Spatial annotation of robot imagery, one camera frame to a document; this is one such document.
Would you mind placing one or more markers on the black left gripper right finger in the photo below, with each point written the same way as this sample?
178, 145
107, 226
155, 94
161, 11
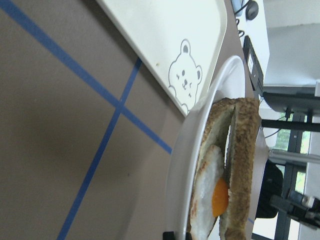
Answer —
188, 236

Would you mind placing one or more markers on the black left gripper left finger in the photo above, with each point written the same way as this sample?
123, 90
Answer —
168, 235

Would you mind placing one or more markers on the bread slice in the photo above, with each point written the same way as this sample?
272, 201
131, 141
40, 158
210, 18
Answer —
215, 133
244, 127

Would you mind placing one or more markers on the white round plate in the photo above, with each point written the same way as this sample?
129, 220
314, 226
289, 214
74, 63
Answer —
229, 83

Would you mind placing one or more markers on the bread slice under egg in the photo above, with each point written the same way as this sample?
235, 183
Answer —
215, 133

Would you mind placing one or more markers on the fried egg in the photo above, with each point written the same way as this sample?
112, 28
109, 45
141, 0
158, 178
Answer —
201, 217

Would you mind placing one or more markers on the small black box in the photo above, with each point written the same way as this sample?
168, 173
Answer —
255, 71

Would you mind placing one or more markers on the cream bear tray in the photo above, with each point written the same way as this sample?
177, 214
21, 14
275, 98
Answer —
179, 41

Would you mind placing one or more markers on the black computer mouse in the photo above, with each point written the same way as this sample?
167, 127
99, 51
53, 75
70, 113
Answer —
252, 10

